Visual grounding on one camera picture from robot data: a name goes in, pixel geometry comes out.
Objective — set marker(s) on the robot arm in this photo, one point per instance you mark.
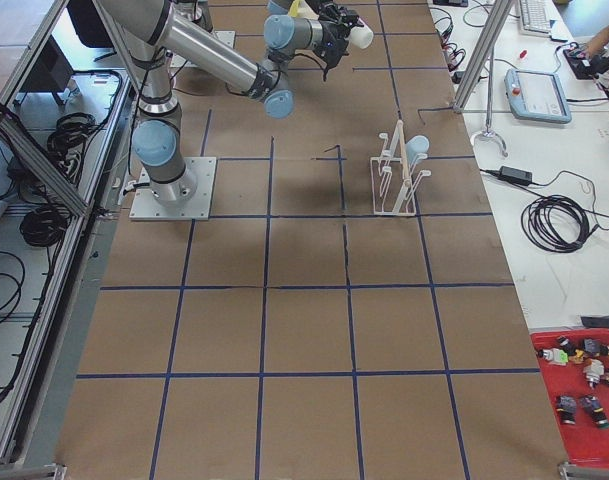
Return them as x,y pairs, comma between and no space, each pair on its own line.
153,29
296,8

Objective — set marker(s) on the white keyboard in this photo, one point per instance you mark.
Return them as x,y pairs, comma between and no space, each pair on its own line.
533,17

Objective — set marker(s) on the black power adapter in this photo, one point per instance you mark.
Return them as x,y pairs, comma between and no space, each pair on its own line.
515,176

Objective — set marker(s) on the blue teach pendant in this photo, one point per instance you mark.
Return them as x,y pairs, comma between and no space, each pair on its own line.
536,96

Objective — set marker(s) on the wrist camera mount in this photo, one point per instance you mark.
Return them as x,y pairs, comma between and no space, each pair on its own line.
339,14

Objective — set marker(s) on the light blue plastic cup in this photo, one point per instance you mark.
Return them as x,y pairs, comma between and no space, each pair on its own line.
417,149

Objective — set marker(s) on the red parts tray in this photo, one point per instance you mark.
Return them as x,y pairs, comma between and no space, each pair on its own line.
586,443

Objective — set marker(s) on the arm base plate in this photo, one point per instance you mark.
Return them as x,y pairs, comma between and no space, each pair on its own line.
188,198

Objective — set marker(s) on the wooden rack dowel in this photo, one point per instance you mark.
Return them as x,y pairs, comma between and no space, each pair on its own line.
404,162

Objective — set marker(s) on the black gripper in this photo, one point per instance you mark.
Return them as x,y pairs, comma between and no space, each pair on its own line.
332,32

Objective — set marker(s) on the aluminium frame post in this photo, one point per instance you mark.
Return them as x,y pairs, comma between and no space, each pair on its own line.
485,43

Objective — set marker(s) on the white plastic cup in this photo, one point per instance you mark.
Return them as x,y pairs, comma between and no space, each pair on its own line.
361,36

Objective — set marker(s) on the white wire cup rack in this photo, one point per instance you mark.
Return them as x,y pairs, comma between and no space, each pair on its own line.
389,196

